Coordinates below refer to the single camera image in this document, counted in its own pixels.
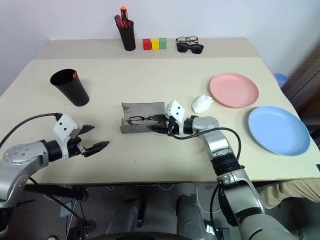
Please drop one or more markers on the black electrical box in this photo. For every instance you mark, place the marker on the black electrical box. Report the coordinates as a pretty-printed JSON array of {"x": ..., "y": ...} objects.
[{"x": 80, "y": 233}]

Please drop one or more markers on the blue round container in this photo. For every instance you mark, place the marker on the blue round container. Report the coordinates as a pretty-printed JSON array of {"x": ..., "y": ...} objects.
[{"x": 281, "y": 80}]

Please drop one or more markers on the dark fabric chair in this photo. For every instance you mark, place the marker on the dark fabric chair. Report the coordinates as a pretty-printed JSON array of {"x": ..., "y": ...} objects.
[{"x": 307, "y": 82}]

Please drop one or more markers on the grey open glasses case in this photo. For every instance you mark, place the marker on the grey open glasses case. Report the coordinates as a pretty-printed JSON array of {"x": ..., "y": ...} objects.
[{"x": 140, "y": 107}]

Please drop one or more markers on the person's beige trouser leg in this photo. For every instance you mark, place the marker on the person's beige trouser leg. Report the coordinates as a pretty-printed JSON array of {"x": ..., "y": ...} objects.
[{"x": 300, "y": 190}]

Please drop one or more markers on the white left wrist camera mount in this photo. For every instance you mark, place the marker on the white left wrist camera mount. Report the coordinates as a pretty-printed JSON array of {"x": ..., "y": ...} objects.
[{"x": 63, "y": 126}]

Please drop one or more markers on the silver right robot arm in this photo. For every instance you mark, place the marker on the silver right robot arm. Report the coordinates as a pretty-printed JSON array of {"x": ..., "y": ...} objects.
[{"x": 217, "y": 142}]

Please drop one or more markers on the red and black pen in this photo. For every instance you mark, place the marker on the red and black pen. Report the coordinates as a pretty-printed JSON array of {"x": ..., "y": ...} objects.
[{"x": 74, "y": 74}]

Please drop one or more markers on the empty-looking black plastic cup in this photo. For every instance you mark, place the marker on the empty-looking black plastic cup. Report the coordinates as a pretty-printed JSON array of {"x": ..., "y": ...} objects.
[{"x": 75, "y": 92}]

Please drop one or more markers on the black table frame bar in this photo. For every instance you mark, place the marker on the black table frame bar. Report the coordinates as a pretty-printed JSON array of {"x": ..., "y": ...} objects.
[{"x": 62, "y": 192}]

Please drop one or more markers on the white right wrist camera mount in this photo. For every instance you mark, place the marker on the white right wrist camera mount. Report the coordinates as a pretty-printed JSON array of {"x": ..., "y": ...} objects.
[{"x": 176, "y": 108}]

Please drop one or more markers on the tortoiseshell-framed glasses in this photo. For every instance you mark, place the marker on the tortoiseshell-framed glasses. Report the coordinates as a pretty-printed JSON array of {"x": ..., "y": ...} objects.
[{"x": 187, "y": 38}]

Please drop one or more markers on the green block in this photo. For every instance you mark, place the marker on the green block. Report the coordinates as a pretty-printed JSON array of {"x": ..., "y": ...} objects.
[{"x": 162, "y": 43}]

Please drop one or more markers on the yellow block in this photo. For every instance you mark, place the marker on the yellow block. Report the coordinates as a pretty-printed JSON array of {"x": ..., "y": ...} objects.
[{"x": 155, "y": 44}]

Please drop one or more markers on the red block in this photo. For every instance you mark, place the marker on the red block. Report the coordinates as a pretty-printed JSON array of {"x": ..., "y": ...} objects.
[{"x": 146, "y": 44}]

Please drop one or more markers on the black tool holder cup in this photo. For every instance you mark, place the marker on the black tool holder cup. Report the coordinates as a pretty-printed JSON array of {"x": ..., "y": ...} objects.
[{"x": 128, "y": 37}]

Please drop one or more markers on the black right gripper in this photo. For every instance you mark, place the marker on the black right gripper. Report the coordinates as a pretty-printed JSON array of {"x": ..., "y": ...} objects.
[{"x": 173, "y": 128}]

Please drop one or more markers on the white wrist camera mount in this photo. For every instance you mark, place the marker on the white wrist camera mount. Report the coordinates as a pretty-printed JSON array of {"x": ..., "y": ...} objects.
[
  {"x": 176, "y": 108},
  {"x": 63, "y": 126}
]

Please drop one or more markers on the crumpled white tissue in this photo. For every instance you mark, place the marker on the crumpled white tissue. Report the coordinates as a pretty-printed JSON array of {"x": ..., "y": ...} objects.
[{"x": 201, "y": 103}]

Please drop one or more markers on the orange-capped screwdriver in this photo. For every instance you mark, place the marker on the orange-capped screwdriver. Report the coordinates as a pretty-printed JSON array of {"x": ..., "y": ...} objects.
[{"x": 124, "y": 12}]

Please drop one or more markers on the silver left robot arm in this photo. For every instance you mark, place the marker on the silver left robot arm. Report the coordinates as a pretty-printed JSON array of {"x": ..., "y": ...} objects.
[{"x": 20, "y": 155}]

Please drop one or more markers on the pink plate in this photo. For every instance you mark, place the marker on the pink plate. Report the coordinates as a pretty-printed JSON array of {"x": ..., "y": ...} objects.
[{"x": 232, "y": 87}]

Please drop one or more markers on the blue-grey small box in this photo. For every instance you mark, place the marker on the blue-grey small box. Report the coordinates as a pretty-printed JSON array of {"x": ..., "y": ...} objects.
[{"x": 66, "y": 210}]

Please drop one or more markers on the blue plate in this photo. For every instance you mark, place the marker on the blue plate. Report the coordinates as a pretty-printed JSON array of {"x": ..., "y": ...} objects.
[{"x": 277, "y": 130}]

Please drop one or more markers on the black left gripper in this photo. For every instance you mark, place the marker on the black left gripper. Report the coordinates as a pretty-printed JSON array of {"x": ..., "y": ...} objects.
[{"x": 73, "y": 147}]

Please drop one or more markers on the dark grey rounded shape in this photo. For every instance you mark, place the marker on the dark grey rounded shape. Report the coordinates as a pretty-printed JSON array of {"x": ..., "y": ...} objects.
[
  {"x": 190, "y": 217},
  {"x": 127, "y": 220}
]

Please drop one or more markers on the thin black-framed clear glasses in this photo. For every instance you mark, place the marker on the thin black-framed clear glasses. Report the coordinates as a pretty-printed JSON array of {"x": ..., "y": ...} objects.
[{"x": 148, "y": 118}]

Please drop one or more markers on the black sunglasses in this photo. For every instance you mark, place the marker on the black sunglasses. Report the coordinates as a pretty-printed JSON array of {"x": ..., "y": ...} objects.
[{"x": 197, "y": 49}]

